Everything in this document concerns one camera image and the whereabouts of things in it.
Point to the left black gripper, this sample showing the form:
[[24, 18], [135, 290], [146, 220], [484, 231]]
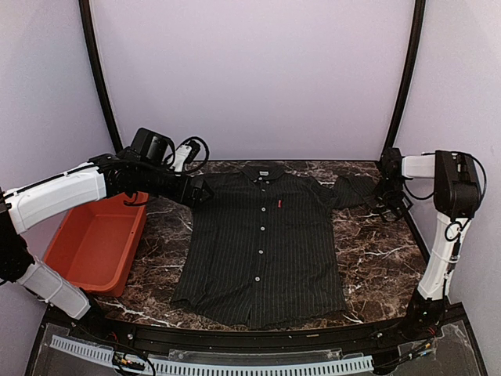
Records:
[[181, 195]]

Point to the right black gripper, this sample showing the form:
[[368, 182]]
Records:
[[379, 194]]

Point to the black pinstriped shirt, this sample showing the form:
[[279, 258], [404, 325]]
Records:
[[262, 248]]

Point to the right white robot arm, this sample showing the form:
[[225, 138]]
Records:
[[460, 185]]

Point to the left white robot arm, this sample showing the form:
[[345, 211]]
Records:
[[97, 179]]

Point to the black brooch stand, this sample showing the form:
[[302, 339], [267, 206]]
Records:
[[393, 207]]

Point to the orange plastic bin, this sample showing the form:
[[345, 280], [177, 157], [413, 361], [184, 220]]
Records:
[[96, 243]]

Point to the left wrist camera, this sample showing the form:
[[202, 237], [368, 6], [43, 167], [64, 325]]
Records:
[[151, 147]]

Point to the black front rail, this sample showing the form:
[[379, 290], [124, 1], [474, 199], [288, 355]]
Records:
[[375, 337]]

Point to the white slotted cable duct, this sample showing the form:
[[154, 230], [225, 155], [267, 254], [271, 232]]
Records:
[[190, 363]]

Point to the right black frame post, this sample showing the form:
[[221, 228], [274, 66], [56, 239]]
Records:
[[407, 73]]

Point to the black frame post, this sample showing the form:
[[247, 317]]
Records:
[[407, 73], [98, 75]]

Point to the left black frame post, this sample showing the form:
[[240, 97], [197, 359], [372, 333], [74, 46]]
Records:
[[98, 75]]

